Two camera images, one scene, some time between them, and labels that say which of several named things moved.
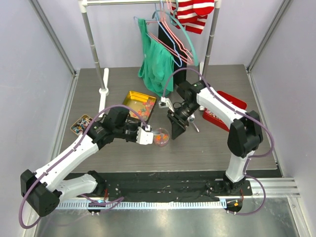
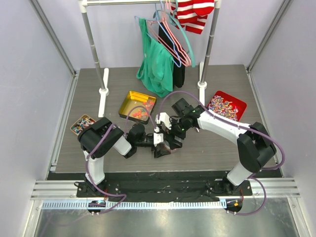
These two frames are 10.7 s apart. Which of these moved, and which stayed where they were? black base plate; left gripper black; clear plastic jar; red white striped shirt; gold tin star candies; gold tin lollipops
Moved: clear plastic jar; left gripper black
Stayed: gold tin star candies; gold tin lollipops; red white striped shirt; black base plate
